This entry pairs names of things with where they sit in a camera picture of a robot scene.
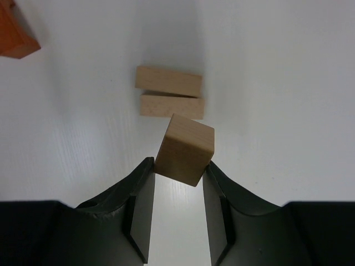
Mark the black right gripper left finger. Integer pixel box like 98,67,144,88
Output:
55,157,155,265

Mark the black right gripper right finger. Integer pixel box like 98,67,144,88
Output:
203,162,294,265

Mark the light long wood block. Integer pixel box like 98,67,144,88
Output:
140,94,205,120
135,65,202,98

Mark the dark brown arch block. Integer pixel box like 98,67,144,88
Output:
1,1,41,59

